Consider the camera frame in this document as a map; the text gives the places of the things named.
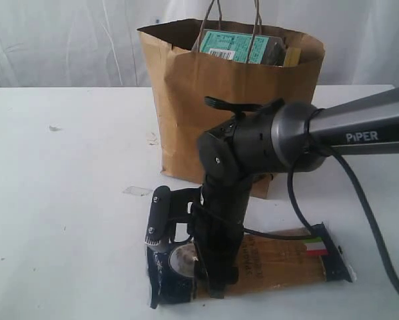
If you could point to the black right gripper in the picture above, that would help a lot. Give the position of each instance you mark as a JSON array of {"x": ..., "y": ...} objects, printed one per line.
[{"x": 211, "y": 217}]

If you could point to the spaghetti packet with Italian flag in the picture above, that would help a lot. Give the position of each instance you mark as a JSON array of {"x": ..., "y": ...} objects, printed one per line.
[{"x": 263, "y": 265}]

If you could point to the clear jar with gold lid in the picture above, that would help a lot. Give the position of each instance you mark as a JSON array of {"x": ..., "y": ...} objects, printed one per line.
[{"x": 246, "y": 48}]

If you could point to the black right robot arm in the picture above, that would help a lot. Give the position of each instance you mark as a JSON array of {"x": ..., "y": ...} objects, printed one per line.
[{"x": 276, "y": 137}]

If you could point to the clear tape scrap on table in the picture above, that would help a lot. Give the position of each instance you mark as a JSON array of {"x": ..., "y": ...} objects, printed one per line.
[{"x": 136, "y": 191}]

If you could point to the white backdrop curtain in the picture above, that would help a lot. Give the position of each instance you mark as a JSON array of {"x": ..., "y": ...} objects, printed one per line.
[{"x": 96, "y": 43}]

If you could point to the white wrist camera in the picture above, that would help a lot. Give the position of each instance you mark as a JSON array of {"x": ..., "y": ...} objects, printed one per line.
[{"x": 157, "y": 233}]

